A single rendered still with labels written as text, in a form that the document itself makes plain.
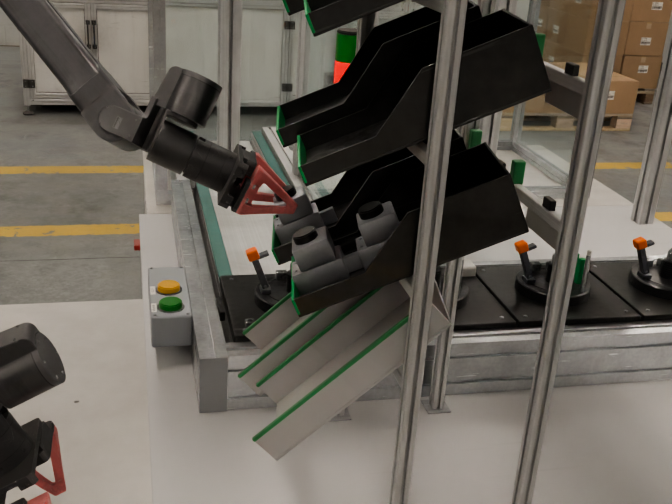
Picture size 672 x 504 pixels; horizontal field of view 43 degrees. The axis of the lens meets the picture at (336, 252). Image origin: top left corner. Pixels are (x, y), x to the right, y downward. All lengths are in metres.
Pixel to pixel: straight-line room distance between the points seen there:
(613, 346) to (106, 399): 0.88
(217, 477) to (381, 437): 0.27
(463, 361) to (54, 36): 0.82
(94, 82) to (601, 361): 0.98
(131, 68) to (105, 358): 5.19
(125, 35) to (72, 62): 5.43
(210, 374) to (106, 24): 5.37
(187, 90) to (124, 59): 5.53
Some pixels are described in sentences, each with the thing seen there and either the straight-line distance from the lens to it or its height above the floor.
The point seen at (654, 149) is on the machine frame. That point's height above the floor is 1.07.
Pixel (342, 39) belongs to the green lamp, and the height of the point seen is 1.40.
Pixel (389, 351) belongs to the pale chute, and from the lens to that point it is 1.03.
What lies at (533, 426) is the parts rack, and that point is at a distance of 1.12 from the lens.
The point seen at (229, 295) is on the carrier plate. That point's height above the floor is 0.97.
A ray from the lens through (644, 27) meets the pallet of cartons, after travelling 8.46.
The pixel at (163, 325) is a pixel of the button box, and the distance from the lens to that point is 1.51.
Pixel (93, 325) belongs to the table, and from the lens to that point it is 1.70.
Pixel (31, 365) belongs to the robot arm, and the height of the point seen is 1.20.
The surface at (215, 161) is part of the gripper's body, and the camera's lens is 1.13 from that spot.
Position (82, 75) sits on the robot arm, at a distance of 1.18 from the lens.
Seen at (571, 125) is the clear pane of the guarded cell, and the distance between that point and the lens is 2.72.
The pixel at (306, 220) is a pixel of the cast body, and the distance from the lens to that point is 1.16.
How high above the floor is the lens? 1.64
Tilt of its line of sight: 23 degrees down
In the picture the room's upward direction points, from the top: 4 degrees clockwise
